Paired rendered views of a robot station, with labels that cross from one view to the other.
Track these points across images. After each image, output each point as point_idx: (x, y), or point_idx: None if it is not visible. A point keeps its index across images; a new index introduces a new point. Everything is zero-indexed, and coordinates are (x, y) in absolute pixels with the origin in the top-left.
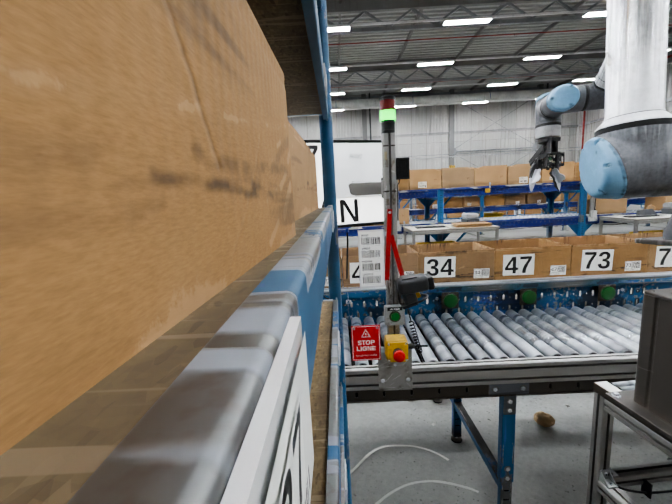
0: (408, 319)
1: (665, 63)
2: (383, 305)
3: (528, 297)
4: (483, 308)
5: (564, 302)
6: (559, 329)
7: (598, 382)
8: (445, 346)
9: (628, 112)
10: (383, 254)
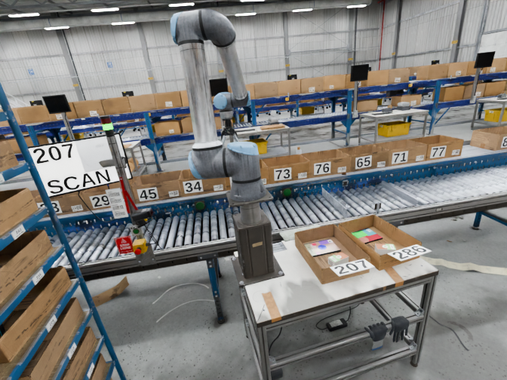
0: (173, 219)
1: (208, 120)
2: (161, 212)
3: None
4: None
5: None
6: None
7: (235, 252)
8: (181, 237)
9: (197, 142)
10: (123, 200)
